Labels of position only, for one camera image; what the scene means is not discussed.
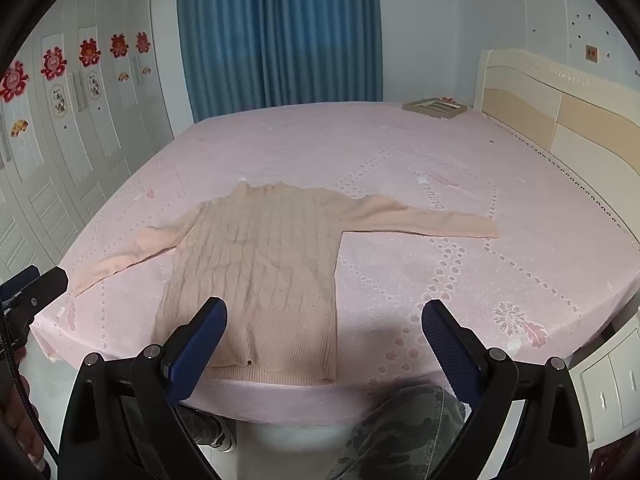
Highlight person's camouflage trouser leg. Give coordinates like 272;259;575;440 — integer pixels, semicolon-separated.
320;385;467;480

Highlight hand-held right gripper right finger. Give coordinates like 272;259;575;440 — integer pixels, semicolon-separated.
421;299;591;480

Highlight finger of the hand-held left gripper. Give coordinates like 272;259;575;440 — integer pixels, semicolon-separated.
0;265;41;305
7;266;69;322

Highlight blue curtain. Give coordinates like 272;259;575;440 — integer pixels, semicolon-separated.
176;0;383;123

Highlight white nightstand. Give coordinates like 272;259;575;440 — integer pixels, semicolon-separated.
570;327;640;442

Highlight person's left hand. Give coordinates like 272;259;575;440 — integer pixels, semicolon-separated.
0;347;49;479

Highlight white wardrobe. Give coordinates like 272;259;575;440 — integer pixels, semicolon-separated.
0;0;176;281

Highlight black cable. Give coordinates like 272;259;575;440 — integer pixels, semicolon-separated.
0;310;58;468

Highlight person's shoe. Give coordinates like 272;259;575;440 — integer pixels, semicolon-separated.
197;427;238;454

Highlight cream bed headboard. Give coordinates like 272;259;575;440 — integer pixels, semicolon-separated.
472;48;640;246

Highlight beige knit sweater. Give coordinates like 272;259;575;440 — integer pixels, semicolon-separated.
70;181;501;386

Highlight pink bed sheet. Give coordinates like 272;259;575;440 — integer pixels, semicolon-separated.
29;101;640;426

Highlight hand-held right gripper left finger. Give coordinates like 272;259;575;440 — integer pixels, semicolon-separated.
59;296;229;480

